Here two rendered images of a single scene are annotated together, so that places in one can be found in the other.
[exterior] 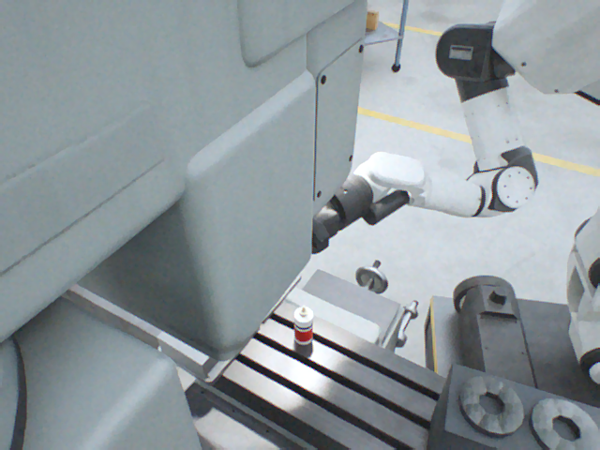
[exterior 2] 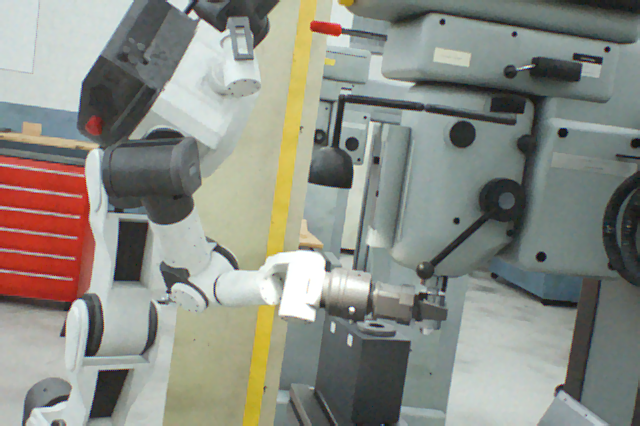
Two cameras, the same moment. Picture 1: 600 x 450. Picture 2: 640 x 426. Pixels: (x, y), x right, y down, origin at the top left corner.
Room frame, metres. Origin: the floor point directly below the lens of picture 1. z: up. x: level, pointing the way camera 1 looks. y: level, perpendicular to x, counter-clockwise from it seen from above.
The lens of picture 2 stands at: (1.73, 0.97, 1.54)
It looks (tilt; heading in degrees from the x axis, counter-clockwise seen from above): 6 degrees down; 227
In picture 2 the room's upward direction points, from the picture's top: 8 degrees clockwise
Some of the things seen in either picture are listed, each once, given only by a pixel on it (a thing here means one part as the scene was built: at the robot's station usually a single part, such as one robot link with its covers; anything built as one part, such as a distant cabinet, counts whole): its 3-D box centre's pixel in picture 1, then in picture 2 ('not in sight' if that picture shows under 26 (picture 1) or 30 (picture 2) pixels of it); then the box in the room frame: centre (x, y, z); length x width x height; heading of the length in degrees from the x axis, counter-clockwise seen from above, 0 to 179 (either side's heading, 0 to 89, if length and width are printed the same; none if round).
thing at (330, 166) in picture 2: not in sight; (332, 166); (0.81, -0.02, 1.47); 0.07 x 0.07 x 0.06
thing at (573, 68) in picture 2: not in sight; (539, 70); (0.58, 0.18, 1.66); 0.12 x 0.04 x 0.04; 150
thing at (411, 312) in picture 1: (405, 321); not in sight; (0.95, -0.36, 0.48); 0.22 x 0.06 x 0.06; 150
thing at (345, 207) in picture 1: (321, 215); (378, 300); (0.63, -0.04, 1.24); 0.13 x 0.12 x 0.10; 41
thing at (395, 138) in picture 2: not in sight; (388, 186); (0.66, -0.03, 1.45); 0.04 x 0.04 x 0.21; 60
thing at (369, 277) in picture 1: (367, 287); not in sight; (1.00, -0.22, 0.60); 0.16 x 0.12 x 0.12; 150
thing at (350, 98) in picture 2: not in sight; (387, 103); (0.80, 0.07, 1.58); 0.17 x 0.01 x 0.01; 95
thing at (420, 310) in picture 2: not in sight; (429, 312); (0.59, 0.05, 1.24); 0.06 x 0.02 x 0.03; 131
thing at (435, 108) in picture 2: not in sight; (471, 114); (0.71, 0.17, 1.58); 0.17 x 0.01 x 0.01; 168
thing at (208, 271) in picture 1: (177, 189); (553, 193); (0.40, 0.13, 1.47); 0.24 x 0.19 x 0.26; 60
